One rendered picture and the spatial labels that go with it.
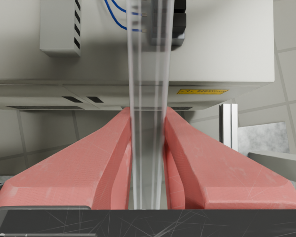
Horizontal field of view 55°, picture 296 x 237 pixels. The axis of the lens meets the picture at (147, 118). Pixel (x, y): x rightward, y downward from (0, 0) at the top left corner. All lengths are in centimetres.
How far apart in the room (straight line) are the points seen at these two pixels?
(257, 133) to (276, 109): 12
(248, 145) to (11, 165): 88
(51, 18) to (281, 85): 94
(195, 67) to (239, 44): 8
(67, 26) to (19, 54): 10
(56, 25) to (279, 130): 92
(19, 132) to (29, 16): 70
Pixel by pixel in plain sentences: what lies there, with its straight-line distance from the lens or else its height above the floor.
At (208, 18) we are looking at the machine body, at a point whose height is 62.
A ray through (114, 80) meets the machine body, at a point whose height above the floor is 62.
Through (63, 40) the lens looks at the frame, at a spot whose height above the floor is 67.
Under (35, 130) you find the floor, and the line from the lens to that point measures 114.
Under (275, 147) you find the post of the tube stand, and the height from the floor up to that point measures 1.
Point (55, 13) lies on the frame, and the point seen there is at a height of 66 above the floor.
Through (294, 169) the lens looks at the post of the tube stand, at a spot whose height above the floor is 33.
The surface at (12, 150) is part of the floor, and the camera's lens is 117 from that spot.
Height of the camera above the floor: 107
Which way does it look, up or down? 87 degrees down
